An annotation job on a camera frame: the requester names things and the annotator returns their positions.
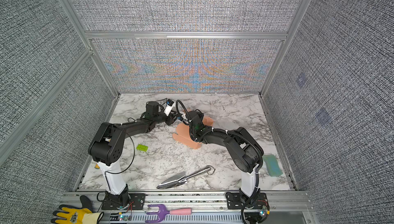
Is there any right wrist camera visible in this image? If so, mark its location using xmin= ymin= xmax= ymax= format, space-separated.
xmin=177 ymin=116 xmax=189 ymax=125

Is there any purple pink garden fork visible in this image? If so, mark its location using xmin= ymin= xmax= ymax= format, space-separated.
xmin=145 ymin=204 xmax=192 ymax=224

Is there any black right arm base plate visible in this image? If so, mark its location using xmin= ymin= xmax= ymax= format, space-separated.
xmin=225 ymin=190 xmax=270 ymax=210

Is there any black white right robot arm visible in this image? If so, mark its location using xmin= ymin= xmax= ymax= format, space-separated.
xmin=175 ymin=100 xmax=264 ymax=203

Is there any green sponge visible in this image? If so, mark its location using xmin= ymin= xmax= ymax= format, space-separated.
xmin=262 ymin=154 xmax=283 ymax=177

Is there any small green tag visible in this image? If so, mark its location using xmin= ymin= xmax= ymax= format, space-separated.
xmin=136 ymin=144 xmax=148 ymax=152

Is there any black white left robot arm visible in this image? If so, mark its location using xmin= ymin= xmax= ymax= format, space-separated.
xmin=88 ymin=99 xmax=177 ymax=195

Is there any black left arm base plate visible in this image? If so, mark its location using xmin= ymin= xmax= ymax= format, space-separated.
xmin=102 ymin=192 xmax=146 ymax=211

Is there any silver metal garden trowel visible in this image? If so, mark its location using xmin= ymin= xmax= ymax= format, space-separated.
xmin=157 ymin=165 xmax=215 ymax=190

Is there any yellow black work glove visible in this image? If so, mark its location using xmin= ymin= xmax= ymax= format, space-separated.
xmin=51 ymin=195 xmax=104 ymax=224

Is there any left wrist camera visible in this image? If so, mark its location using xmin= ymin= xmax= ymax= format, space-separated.
xmin=164 ymin=99 xmax=175 ymax=116

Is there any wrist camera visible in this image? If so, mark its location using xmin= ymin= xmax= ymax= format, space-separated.
xmin=177 ymin=116 xmax=189 ymax=125
xmin=164 ymin=99 xmax=175 ymax=116

